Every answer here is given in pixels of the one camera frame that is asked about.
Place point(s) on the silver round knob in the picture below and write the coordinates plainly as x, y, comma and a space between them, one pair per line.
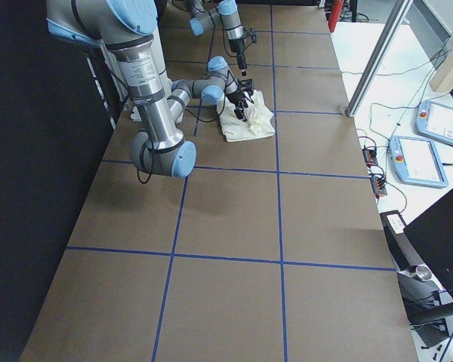
422, 273

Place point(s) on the white long-sleeve printed shirt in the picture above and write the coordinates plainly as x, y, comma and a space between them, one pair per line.
257, 122

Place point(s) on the aluminium frame post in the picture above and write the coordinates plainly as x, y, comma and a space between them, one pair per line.
391, 27

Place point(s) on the near orange connector block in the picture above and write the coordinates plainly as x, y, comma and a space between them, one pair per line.
378, 184

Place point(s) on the black monitor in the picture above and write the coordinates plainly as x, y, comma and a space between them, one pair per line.
431, 235

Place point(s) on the far teach pendant tablet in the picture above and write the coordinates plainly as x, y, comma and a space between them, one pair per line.
435, 120

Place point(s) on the orange connector block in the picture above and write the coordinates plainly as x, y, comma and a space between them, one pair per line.
378, 184
370, 157

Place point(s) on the far orange connector block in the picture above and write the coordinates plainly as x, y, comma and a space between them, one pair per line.
370, 157

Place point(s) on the near teach pendant tablet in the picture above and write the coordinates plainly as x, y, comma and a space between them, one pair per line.
416, 162

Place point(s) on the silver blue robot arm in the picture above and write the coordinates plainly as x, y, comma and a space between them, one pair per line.
226, 16
129, 30

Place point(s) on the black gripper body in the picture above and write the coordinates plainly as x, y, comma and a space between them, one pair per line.
235, 99
234, 46

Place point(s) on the wooden beam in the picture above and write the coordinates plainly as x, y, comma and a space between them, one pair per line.
442, 80

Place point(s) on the teach pendant tablet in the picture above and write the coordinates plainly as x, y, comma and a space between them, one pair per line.
435, 120
416, 162

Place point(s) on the red fire extinguisher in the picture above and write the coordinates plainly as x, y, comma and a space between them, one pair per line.
336, 8

